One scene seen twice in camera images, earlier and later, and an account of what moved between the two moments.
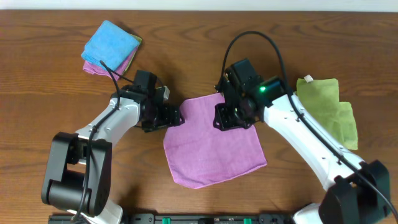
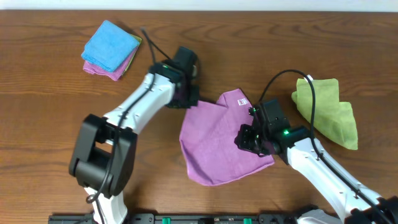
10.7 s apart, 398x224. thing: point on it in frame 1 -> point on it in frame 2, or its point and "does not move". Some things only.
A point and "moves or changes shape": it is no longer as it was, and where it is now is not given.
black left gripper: x=168 y=117 -> x=188 y=99
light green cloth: x=321 y=96 does not move
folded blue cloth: x=111 y=44 does not move
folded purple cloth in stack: x=92 y=69 does not move
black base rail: x=187 y=218 does not move
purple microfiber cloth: x=200 y=154 moves or changes shape
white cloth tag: x=308 y=78 does not move
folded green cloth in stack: x=138 y=43 does not move
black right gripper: x=226 y=117 -> x=246 y=139
